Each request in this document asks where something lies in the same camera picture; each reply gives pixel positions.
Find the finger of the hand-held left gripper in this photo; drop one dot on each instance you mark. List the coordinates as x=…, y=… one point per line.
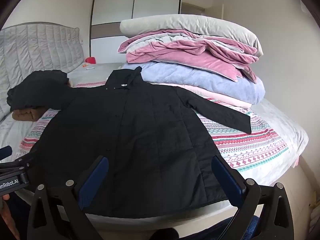
x=5, y=152
x=23, y=163

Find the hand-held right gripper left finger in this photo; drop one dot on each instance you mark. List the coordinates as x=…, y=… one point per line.
x=93, y=180

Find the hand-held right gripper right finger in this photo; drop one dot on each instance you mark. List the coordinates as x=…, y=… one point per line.
x=227, y=180

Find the black coat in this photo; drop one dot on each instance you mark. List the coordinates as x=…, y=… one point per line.
x=137, y=130

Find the person's left hand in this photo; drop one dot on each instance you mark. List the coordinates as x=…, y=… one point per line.
x=5, y=198

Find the red green patterned blanket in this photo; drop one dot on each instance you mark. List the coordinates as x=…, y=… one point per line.
x=250, y=145

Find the folded brown garment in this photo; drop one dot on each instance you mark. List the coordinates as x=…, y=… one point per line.
x=25, y=115

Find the folded black garment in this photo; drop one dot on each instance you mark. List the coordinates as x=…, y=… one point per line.
x=37, y=87

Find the pale pink blanket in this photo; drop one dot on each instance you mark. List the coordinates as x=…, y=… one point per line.
x=225, y=98

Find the light blue blanket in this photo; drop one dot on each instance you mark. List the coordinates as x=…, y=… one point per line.
x=200, y=80

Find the grey quilted headboard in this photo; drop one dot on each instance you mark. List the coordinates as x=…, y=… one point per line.
x=37, y=47

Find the small red object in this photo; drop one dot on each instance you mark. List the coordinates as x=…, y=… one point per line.
x=90, y=60

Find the pink quilt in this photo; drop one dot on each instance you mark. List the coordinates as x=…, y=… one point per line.
x=200, y=60

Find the grey pillow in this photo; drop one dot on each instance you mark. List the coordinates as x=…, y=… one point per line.
x=200, y=25

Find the white sliding door wardrobe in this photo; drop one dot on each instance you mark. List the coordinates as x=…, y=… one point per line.
x=112, y=10

